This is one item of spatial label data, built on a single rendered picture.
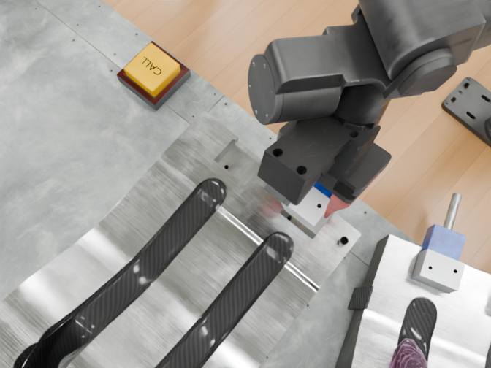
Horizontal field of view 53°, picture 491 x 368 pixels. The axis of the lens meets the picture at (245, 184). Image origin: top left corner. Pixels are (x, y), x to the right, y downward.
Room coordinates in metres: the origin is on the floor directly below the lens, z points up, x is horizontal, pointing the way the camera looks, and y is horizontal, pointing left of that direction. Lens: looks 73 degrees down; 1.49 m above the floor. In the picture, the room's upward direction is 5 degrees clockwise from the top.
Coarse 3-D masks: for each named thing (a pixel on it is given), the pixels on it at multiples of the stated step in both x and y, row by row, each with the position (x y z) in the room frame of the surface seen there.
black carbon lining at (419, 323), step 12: (420, 300) 0.07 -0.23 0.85; (408, 312) 0.05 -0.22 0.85; (420, 312) 0.05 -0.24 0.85; (432, 312) 0.05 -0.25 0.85; (408, 324) 0.03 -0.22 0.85; (420, 324) 0.04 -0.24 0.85; (432, 324) 0.04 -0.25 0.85; (408, 336) 0.02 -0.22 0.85; (420, 336) 0.02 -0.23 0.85; (432, 336) 0.02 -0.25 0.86; (420, 348) 0.01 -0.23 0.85
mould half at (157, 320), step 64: (192, 128) 0.26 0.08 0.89; (128, 192) 0.16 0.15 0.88; (256, 192) 0.18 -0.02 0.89; (64, 256) 0.07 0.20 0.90; (128, 256) 0.08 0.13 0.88; (192, 256) 0.09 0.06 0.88; (320, 256) 0.10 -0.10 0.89; (0, 320) 0.00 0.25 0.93; (128, 320) 0.01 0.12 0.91; (192, 320) 0.02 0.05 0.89; (256, 320) 0.02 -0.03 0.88
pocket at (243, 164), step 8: (232, 144) 0.25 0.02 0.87; (240, 144) 0.25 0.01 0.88; (224, 152) 0.23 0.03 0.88; (232, 152) 0.24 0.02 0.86; (240, 152) 0.24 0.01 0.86; (248, 152) 0.24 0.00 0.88; (216, 160) 0.22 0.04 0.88; (224, 160) 0.23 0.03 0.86; (232, 160) 0.23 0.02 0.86; (240, 160) 0.23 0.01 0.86; (248, 160) 0.23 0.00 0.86; (256, 160) 0.23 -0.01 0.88; (224, 168) 0.22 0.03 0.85; (232, 168) 0.22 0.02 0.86; (240, 168) 0.22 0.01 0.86; (248, 168) 0.22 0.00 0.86; (256, 168) 0.22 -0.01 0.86; (240, 176) 0.21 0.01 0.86; (248, 176) 0.21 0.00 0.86
